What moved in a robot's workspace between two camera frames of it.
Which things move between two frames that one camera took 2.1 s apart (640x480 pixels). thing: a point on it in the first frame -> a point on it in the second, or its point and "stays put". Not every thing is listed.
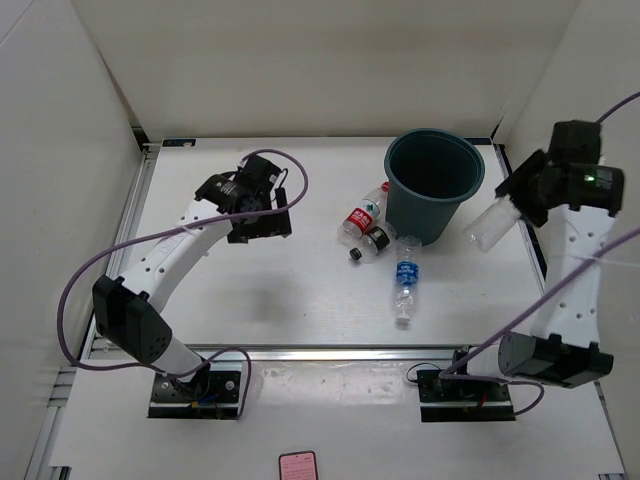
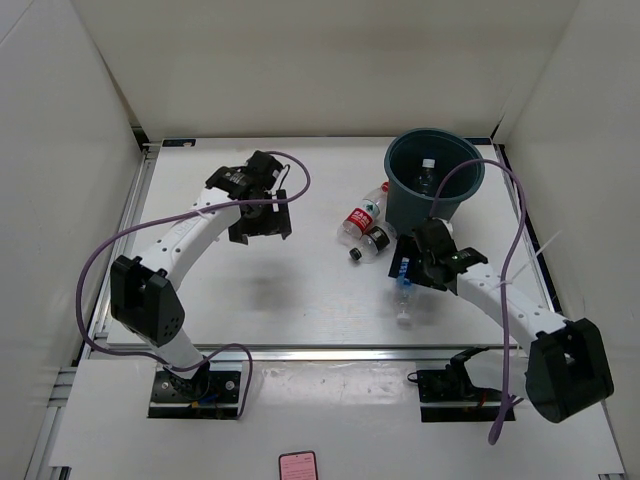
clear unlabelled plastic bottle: (490, 226) -> (425, 180)
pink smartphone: (299, 465) stays put
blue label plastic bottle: (407, 274) stays put
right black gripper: (522, 174) -> (407, 248)
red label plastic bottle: (361, 217) stays put
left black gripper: (276, 224) stays put
